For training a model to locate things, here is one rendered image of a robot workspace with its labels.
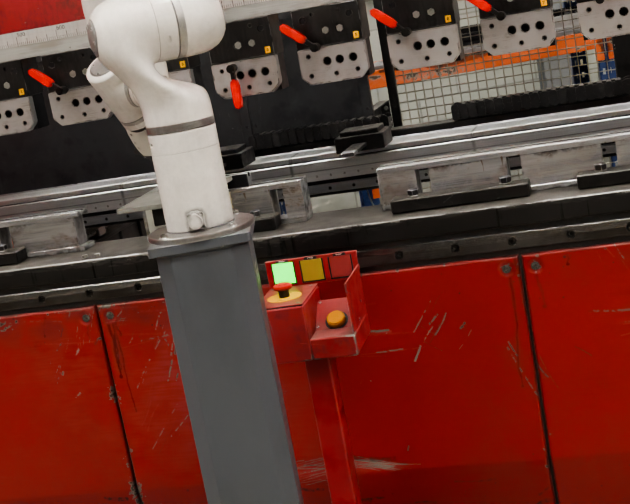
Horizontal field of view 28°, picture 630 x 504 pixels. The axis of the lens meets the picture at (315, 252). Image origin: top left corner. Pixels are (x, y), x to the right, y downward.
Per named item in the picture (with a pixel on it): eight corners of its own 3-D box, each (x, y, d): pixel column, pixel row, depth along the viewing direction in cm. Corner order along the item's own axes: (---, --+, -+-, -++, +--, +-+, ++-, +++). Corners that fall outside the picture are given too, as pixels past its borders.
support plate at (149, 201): (117, 214, 266) (116, 210, 266) (159, 190, 291) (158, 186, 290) (196, 203, 261) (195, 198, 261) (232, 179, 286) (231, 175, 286)
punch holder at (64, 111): (55, 127, 290) (39, 56, 286) (70, 121, 298) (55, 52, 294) (114, 117, 286) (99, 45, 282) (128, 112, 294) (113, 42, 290)
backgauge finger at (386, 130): (322, 166, 286) (318, 144, 285) (345, 147, 310) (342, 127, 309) (373, 158, 282) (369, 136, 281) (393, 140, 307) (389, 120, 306)
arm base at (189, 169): (253, 231, 213) (232, 124, 209) (143, 251, 213) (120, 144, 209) (256, 212, 231) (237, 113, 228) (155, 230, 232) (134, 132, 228)
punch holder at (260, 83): (217, 100, 279) (203, 26, 276) (228, 95, 287) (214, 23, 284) (281, 90, 275) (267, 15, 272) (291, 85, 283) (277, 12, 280)
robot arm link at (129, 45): (223, 122, 215) (196, -18, 210) (118, 145, 209) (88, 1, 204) (204, 120, 226) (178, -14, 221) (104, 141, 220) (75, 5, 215)
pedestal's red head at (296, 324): (262, 366, 254) (246, 281, 250) (280, 342, 269) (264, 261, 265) (358, 355, 249) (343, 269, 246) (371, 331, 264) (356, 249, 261)
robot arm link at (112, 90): (161, 92, 263) (126, 93, 268) (130, 48, 254) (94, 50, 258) (146, 122, 259) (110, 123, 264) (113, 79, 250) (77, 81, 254)
